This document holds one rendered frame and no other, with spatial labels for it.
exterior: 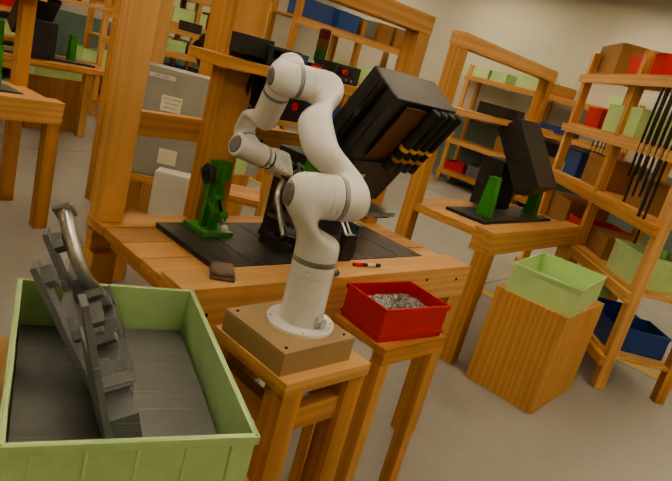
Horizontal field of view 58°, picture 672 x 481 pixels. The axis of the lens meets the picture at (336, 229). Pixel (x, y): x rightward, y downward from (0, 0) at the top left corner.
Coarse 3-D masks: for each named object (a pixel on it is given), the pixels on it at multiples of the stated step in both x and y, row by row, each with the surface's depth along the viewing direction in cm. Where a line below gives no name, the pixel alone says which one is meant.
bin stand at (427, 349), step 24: (360, 336) 202; (384, 360) 196; (432, 360) 219; (360, 408) 203; (408, 408) 224; (312, 432) 220; (360, 432) 203; (408, 432) 226; (360, 456) 209; (288, 480) 229; (336, 480) 211; (384, 480) 232
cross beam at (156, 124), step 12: (144, 120) 222; (156, 120) 225; (168, 120) 228; (180, 120) 232; (192, 120) 235; (144, 132) 223; (156, 132) 227; (168, 132) 230; (180, 132) 233; (192, 132) 237; (264, 132) 260; (276, 132) 265; (288, 132) 269; (276, 144) 267; (288, 144) 272; (300, 144) 277
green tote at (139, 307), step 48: (144, 288) 154; (192, 336) 152; (0, 432) 93; (240, 432) 115; (0, 480) 92; (48, 480) 95; (96, 480) 99; (144, 480) 103; (192, 480) 106; (240, 480) 111
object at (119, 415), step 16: (80, 304) 97; (96, 304) 99; (96, 320) 98; (80, 336) 113; (96, 352) 100; (96, 368) 101; (96, 384) 102; (96, 400) 107; (112, 400) 115; (128, 400) 115; (96, 416) 116; (112, 416) 111; (128, 416) 111; (112, 432) 110; (128, 432) 112
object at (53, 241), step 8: (48, 232) 126; (56, 232) 128; (48, 240) 126; (56, 240) 127; (48, 248) 126; (56, 248) 127; (64, 248) 128; (56, 256) 127; (56, 264) 128; (64, 272) 130; (72, 272) 139; (64, 280) 129; (64, 288) 129; (72, 296) 131; (104, 312) 145; (112, 312) 144; (120, 320) 153; (120, 328) 148
